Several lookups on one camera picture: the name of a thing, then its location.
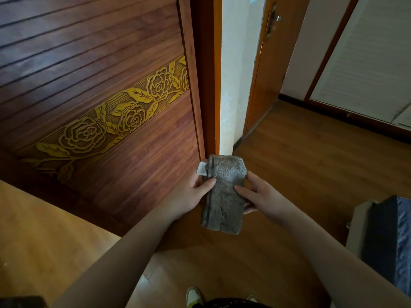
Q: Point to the person's right hand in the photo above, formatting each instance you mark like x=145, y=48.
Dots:
x=268, y=198

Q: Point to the person's left hand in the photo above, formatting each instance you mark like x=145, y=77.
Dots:
x=184, y=197

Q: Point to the person's left thumb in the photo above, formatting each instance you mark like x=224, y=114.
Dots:
x=205, y=186

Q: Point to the person's right thumb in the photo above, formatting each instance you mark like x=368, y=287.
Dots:
x=244, y=193

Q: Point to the grey cleaning cloth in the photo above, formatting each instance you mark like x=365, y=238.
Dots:
x=223, y=195

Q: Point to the person's left forearm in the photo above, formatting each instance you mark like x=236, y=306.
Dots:
x=118, y=263

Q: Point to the person's right forearm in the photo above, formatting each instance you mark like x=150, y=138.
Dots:
x=340, y=266

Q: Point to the person's right shoe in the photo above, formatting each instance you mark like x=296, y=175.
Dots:
x=252, y=298

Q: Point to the person's shoe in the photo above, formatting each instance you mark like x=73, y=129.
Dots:
x=252, y=298
x=194, y=297

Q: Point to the person's left shoe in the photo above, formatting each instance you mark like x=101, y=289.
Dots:
x=194, y=297

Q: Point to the person's dark clothing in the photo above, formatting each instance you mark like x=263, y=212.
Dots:
x=229, y=303

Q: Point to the brown wooden door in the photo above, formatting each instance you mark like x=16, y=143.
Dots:
x=273, y=60

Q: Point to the wooden wardrobe with carved roses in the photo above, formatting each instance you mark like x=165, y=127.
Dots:
x=96, y=102

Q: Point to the dark blue quilted bed cover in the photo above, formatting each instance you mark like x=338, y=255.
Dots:
x=388, y=240

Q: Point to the light wooden desk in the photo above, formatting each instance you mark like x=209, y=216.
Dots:
x=48, y=243

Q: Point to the white louvered door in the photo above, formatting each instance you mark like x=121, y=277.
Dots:
x=366, y=57

